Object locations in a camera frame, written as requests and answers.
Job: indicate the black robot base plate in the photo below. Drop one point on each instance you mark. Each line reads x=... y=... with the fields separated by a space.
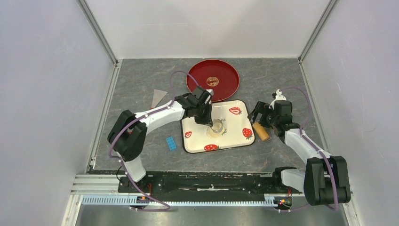
x=211 y=186

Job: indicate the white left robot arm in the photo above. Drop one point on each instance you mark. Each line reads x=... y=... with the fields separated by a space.
x=127 y=137

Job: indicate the wooden rolling pin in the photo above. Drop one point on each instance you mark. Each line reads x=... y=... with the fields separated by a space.
x=261 y=131

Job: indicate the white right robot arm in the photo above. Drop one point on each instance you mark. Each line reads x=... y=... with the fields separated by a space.
x=325 y=180

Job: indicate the blue toy brick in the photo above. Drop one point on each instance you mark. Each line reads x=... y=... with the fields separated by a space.
x=171 y=143

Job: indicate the beige dough lump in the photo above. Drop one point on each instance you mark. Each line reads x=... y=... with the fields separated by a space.
x=216 y=130

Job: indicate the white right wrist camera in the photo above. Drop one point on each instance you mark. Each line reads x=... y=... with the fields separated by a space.
x=276 y=97

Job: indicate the white strawberry print tray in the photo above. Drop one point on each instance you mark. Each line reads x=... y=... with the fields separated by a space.
x=236 y=132

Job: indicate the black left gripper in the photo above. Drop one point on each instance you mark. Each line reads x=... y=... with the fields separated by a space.
x=206 y=120

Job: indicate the slotted grey cable duct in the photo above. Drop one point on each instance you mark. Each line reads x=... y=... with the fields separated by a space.
x=132 y=200

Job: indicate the round red lacquer tray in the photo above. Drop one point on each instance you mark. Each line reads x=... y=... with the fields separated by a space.
x=217 y=75

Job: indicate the wooden handled metal scraper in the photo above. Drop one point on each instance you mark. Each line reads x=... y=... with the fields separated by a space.
x=158 y=95

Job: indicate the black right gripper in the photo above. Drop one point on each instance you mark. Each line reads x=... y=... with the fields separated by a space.
x=262 y=108

